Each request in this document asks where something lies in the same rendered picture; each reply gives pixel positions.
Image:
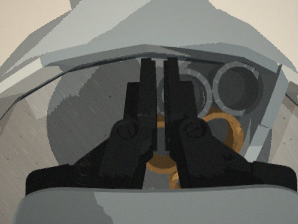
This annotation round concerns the grey metal ring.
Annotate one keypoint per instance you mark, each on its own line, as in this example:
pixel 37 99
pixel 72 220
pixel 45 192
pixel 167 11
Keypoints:
pixel 205 99
pixel 253 88

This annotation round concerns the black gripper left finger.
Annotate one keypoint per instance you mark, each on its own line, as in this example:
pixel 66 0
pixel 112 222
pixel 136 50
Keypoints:
pixel 119 162

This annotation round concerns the bronze bushing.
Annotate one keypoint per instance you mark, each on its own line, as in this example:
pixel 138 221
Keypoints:
pixel 161 164
pixel 235 136
pixel 173 177

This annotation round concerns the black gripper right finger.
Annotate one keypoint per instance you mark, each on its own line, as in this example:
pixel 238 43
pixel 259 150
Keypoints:
pixel 207 161

